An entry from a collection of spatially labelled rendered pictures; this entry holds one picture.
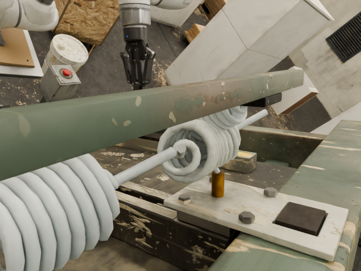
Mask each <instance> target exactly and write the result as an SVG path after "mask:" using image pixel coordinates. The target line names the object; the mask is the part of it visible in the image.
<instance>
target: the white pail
mask: <svg viewBox="0 0 361 271"><path fill-rule="evenodd" d="M94 46H95V45H93V47H92V49H93V48H94ZM92 49H91V50H90V52H89V53H88V51H87V49H86V48H85V46H84V45H83V44H82V43H81V42H80V41H79V40H77V39H76V38H74V37H72V36H69V35H66V34H58V35H56V36H54V37H53V39H52V42H51V44H50V50H49V52H48V53H47V54H48V55H47V57H45V58H46V59H45V61H44V64H43V66H42V69H41V70H42V72H43V75H45V73H46V71H47V69H48V67H49V66H53V65H71V67H72V68H73V70H74V72H75V73H76V74H77V73H78V71H79V70H80V68H81V67H82V65H84V63H85V62H86V61H87V59H88V56H89V54H90V53H91V51H92ZM42 78H43V77H42Z"/></svg>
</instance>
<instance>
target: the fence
mask: <svg viewBox="0 0 361 271"><path fill-rule="evenodd" d="M158 143H159V141H153V140H147V139H141V138H135V139H132V140H129V141H126V142H122V143H119V144H116V145H117V146H121V147H127V148H131V149H137V150H140V151H145V152H149V153H154V154H157V147H158ZM239 152H245V153H250V154H251V155H249V156H241V155H237V156H236V157H235V158H234V159H233V160H229V162H228V163H224V164H223V165H222V166H221V167H220V168H225V169H230V170H234V171H238V172H243V173H248V174H249V173H250V172H251V171H253V170H254V169H255V168H256V160H257V153H253V152H246V151H241V150H239Z"/></svg>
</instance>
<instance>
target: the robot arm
mask: <svg viewBox="0 0 361 271"><path fill-rule="evenodd" d="M118 2H119V13H120V25H121V26H123V27H125V28H123V33H124V41H125V42H126V46H125V50H124V52H121V53H120V56H121V58H122V61H123V64H124V69H125V73H126V77H127V82H128V83H130V84H132V86H133V91H134V90H142V89H145V86H146V84H149V83H150V80H151V73H152V68H153V60H154V57H155V55H156V52H155V51H151V50H150V49H149V45H148V40H149V28H147V27H148V26H150V25H151V20H150V5H152V6H156V7H158V8H162V9H168V10H179V9H183V8H185V7H187V6H189V5H190V3H191V2H192V0H118ZM58 21H59V13H58V11H57V9H56V5H55V2H54V0H0V46H2V47H3V46H5V41H4V39H3V37H2V33H1V30H2V29H4V28H11V27H14V28H19V29H22V30H28V31H38V32H44V31H49V30H52V29H53V28H55V27H56V25H57V24H58Z"/></svg>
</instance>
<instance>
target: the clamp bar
mask: <svg viewBox="0 0 361 271"><path fill-rule="evenodd" d="M281 98H282V93H281V92H280V93H277V94H274V95H271V96H268V97H264V98H261V99H258V100H255V101H252V102H249V103H246V104H242V105H239V106H236V107H233V108H230V109H227V110H223V111H220V112H217V113H215V114H211V115H208V116H209V117H210V119H211V120H210V119H209V117H208V116H205V117H202V118H203V120H204V121H206V122H208V123H210V124H211V125H212V126H214V127H215V126H216V125H217V126H218V127H220V128H221V129H230V128H232V127H234V126H236V125H237V124H241V123H242V122H244V121H245V119H246V116H247V108H248V106H250V107H258V108H265V107H267V106H270V105H273V104H275V103H278V102H280V101H281ZM240 106H241V107H240ZM215 115H216V116H217V117H216V116H215ZM223 115H224V116H223ZM190 133H191V134H192V136H193V137H191V139H190V140H191V141H193V142H194V143H195V144H196V145H197V146H198V147H199V150H200V153H201V158H200V159H201V160H203V159H204V160H203V161H202V162H201V163H202V165H204V164H205V162H206V160H207V146H206V144H205V142H204V141H203V139H202V137H201V136H199V135H198V134H196V133H195V132H193V131H190ZM196 140H199V141H196ZM202 141H203V142H202ZM200 147H203V148H200ZM115 193H116V195H117V198H118V201H119V208H120V214H118V216H117V217H116V218H115V219H114V220H113V231H112V233H111V235H112V236H114V237H116V238H118V239H120V240H123V241H125V242H127V243H129V244H131V245H133V246H135V247H138V248H140V249H142V250H144V251H146V252H148V253H150V254H152V255H155V256H157V257H159V258H161V259H163V260H165V261H167V262H170V263H172V264H174V265H176V266H178V267H180V268H182V269H185V270H187V271H207V270H208V269H209V267H210V266H211V265H212V264H213V263H214V262H215V260H216V259H217V258H218V257H219V256H220V255H221V254H222V253H223V252H224V250H225V249H226V248H227V247H228V246H229V245H230V244H231V243H232V242H233V240H234V239H235V238H236V237H237V236H238V235H239V234H240V233H241V232H244V233H247V234H250V235H253V236H256V237H259V238H262V239H264V240H267V241H270V242H272V243H275V244H278V245H282V246H285V247H288V248H291V249H294V250H296V251H299V252H303V253H306V254H309V255H312V256H316V257H318V258H321V259H325V260H328V261H333V260H334V257H335V254H336V251H337V248H338V244H339V242H340V239H341V236H342V232H343V229H344V226H345V223H346V220H347V217H348V214H349V210H348V209H345V208H340V207H337V206H333V205H330V204H326V203H321V202H317V201H313V200H309V199H305V198H301V197H296V196H290V195H286V194H282V193H278V190H277V189H275V188H270V187H267V188H265V189H261V188H256V187H252V186H248V185H245V184H240V183H236V182H232V181H227V180H225V173H224V172H223V171H220V170H219V169H218V168H217V169H216V170H214V171H213V172H212V175H210V176H205V177H204V178H203V179H201V180H200V181H196V182H193V183H191V184H190V185H188V186H187V187H185V188H184V189H182V190H180V191H179V192H177V193H175V194H174V195H172V194H168V193H166V192H162V191H159V190H155V189H152V188H148V187H145V186H142V185H139V184H136V183H132V182H129V181H128V182H126V183H124V184H122V185H120V186H119V187H118V189H116V190H115ZM288 202H293V203H297V204H301V205H305V206H310V207H313V208H317V209H321V210H325V211H326V215H325V218H326V220H325V222H324V224H323V227H322V229H321V231H320V233H319V235H318V237H316V236H313V235H310V234H307V233H303V232H300V231H296V230H293V229H289V228H286V227H283V226H280V225H276V224H275V220H276V218H277V217H278V216H279V214H280V213H281V212H282V210H283V209H284V207H286V205H287V204H288Z"/></svg>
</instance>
